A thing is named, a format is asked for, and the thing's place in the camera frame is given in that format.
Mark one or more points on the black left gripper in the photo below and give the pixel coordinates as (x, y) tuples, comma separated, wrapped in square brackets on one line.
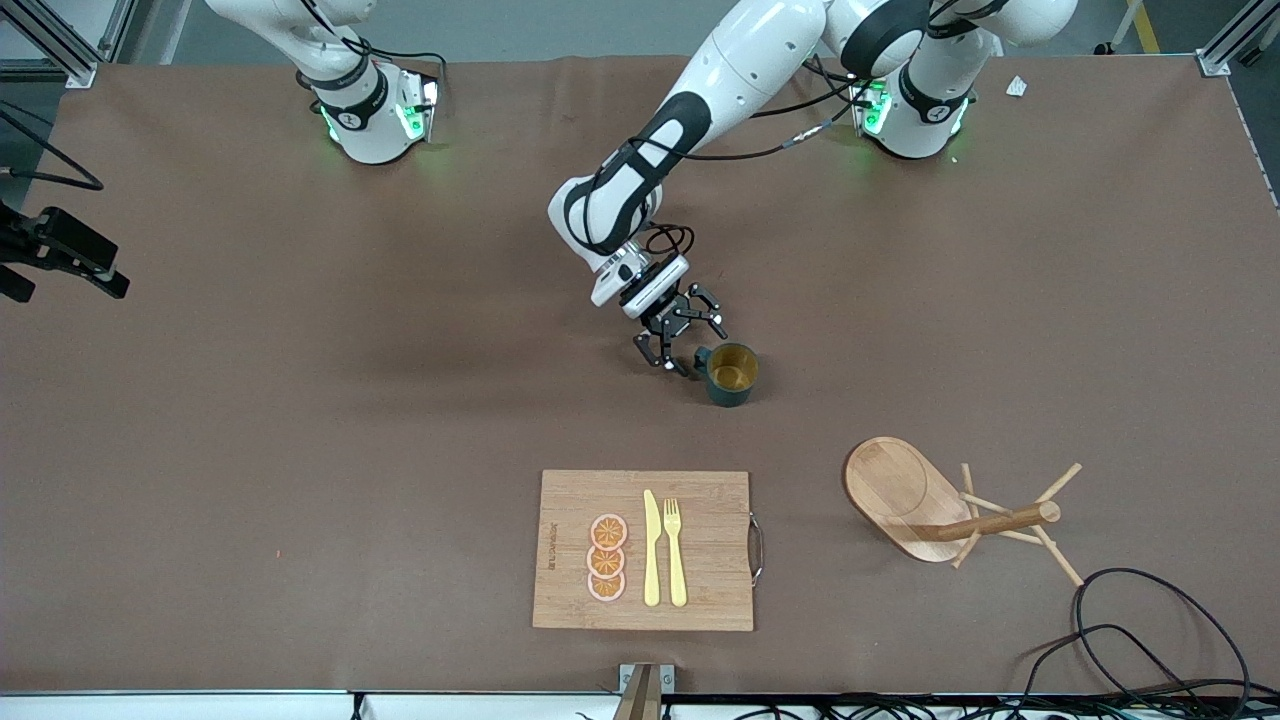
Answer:
[(673, 319)]

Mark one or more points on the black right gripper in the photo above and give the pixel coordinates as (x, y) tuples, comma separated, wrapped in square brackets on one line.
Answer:
[(52, 243)]

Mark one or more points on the teal cup with yellow inside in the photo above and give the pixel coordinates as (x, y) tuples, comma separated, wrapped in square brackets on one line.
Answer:
[(733, 378)]

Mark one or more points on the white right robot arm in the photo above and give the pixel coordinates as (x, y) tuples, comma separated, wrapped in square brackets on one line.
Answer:
[(360, 110)]

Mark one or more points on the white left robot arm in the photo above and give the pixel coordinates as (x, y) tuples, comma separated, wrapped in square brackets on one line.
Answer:
[(740, 70)]

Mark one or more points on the wooden mug rack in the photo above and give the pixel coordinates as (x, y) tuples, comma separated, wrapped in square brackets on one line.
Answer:
[(900, 490)]

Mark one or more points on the bamboo cutting board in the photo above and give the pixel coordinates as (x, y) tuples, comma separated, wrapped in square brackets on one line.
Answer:
[(570, 500)]

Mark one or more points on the orange slice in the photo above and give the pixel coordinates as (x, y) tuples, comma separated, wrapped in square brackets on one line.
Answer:
[(608, 531)]

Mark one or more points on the yellow plastic fork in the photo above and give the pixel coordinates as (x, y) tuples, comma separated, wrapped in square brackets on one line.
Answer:
[(675, 560)]

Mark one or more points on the yellow plastic knife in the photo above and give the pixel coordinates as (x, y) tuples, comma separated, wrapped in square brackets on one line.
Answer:
[(652, 560)]

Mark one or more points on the white paper scrap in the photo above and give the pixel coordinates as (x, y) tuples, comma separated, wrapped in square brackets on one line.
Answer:
[(1017, 86)]

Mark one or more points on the aluminium frame profile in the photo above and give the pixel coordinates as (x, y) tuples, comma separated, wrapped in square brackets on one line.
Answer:
[(1225, 50), (60, 50)]

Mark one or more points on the aluminium camera post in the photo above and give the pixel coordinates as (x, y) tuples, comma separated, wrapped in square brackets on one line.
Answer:
[(645, 690)]

